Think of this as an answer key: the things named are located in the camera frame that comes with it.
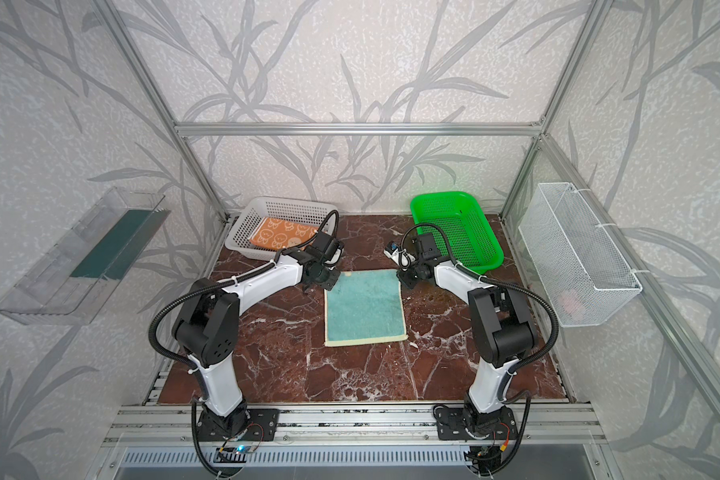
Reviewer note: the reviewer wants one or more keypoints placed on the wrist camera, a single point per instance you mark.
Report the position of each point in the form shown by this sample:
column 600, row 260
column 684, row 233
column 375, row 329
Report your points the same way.
column 398, row 255
column 338, row 253

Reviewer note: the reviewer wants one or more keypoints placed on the green perforated plastic basket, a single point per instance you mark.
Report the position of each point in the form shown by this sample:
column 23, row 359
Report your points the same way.
column 470, row 235

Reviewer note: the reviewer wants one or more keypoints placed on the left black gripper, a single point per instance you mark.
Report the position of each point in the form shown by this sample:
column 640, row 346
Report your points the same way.
column 327, row 276

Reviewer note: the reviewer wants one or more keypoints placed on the aluminium frame rail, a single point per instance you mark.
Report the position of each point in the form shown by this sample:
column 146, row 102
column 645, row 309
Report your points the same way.
column 191, row 129

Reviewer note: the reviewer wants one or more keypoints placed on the light blue towel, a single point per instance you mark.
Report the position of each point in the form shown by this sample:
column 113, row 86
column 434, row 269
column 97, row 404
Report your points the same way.
column 364, row 308

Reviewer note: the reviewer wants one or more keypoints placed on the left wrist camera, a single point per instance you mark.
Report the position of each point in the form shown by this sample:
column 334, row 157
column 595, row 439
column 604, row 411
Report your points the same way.
column 338, row 253

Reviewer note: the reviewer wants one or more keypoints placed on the clear acrylic wall shelf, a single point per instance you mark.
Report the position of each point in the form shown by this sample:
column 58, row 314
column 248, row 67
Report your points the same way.
column 71, row 283

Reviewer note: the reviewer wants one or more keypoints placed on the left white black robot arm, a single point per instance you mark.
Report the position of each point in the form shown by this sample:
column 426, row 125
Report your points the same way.
column 207, row 326

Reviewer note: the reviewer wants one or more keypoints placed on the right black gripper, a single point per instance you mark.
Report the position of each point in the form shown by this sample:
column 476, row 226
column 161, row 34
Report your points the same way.
column 408, row 277

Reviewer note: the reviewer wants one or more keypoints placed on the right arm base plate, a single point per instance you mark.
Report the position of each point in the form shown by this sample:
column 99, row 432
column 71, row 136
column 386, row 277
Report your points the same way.
column 466, row 423

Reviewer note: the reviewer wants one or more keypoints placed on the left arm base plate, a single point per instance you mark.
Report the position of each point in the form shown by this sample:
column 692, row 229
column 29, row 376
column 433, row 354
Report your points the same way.
column 258, row 424

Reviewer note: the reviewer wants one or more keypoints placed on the white wire mesh basket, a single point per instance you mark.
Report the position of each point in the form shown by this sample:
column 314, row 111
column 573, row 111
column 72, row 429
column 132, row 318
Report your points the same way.
column 572, row 250

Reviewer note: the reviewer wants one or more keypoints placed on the cream orange patterned towel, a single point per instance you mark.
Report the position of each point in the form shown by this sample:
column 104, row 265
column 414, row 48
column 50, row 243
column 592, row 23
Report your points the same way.
column 275, row 234

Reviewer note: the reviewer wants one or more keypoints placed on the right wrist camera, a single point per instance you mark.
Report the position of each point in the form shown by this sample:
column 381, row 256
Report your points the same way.
column 398, row 255

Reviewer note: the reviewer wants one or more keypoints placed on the white perforated plastic basket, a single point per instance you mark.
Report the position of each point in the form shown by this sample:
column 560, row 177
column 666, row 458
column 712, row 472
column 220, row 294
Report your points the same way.
column 299, row 211

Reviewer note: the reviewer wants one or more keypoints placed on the pink object in wire basket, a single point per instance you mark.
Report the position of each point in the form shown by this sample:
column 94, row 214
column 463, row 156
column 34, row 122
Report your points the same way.
column 572, row 303

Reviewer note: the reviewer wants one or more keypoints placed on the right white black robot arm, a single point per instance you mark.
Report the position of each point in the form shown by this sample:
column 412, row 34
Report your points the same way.
column 501, row 322

